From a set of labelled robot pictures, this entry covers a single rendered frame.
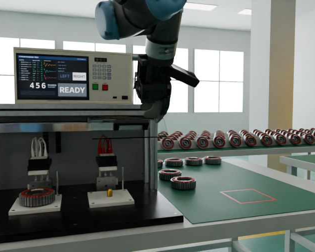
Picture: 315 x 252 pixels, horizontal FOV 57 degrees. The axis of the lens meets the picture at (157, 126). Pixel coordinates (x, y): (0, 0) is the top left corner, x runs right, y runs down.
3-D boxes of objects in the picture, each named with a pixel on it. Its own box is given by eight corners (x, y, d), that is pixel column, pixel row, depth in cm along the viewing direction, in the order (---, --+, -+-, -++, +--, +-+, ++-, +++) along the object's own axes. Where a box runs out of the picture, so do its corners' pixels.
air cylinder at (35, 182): (51, 194, 111) (51, 180, 110) (30, 196, 109) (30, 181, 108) (52, 191, 115) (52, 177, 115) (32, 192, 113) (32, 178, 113)
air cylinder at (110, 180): (115, 189, 117) (115, 176, 117) (96, 191, 115) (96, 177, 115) (113, 186, 122) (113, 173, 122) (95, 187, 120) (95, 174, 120)
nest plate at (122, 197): (134, 204, 100) (134, 200, 100) (89, 208, 96) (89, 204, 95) (126, 192, 114) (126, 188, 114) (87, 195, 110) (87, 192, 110)
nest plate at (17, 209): (60, 211, 93) (60, 207, 93) (8, 215, 89) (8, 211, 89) (61, 197, 107) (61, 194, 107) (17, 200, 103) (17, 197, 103)
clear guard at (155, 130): (168, 137, 93) (168, 118, 93) (92, 139, 87) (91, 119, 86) (144, 130, 124) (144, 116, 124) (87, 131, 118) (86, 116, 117)
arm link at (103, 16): (107, -13, 51) (160, -15, 56) (89, 7, 60) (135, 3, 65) (118, 33, 52) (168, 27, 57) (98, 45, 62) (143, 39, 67)
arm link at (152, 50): (171, 31, 72) (183, 45, 66) (168, 48, 75) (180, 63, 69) (142, 32, 70) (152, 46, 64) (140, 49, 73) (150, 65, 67)
